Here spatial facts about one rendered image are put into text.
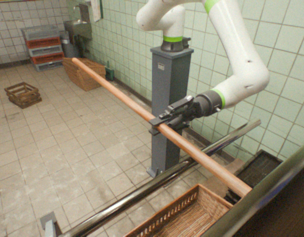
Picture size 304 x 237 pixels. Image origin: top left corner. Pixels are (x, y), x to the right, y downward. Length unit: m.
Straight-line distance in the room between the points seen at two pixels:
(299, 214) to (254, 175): 0.89
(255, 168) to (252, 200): 0.97
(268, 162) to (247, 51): 0.64
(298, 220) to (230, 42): 0.68
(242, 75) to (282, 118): 1.10
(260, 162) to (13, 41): 4.88
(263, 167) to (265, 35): 0.95
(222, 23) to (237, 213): 0.75
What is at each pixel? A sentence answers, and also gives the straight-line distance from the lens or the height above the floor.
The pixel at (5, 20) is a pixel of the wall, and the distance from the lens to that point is 5.16.
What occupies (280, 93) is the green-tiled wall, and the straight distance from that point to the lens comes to 1.78.
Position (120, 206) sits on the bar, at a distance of 0.50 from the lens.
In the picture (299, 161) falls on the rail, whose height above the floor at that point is 1.43.
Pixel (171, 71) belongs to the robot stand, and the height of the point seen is 1.10.
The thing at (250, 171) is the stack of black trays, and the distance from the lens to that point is 1.15.
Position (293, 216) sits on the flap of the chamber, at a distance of 0.25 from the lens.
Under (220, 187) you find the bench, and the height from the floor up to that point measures 0.58.
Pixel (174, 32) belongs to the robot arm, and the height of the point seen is 1.32.
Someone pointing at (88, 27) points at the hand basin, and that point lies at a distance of 4.27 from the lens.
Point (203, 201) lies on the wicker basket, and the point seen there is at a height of 0.64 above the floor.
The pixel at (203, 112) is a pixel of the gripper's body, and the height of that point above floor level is 1.19.
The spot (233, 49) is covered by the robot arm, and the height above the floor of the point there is 1.38.
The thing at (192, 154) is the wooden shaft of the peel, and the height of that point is 1.20.
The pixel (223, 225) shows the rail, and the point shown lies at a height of 1.43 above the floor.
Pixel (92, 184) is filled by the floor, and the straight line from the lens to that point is 2.07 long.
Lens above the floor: 1.59
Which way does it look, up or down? 35 degrees down
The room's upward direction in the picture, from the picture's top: straight up
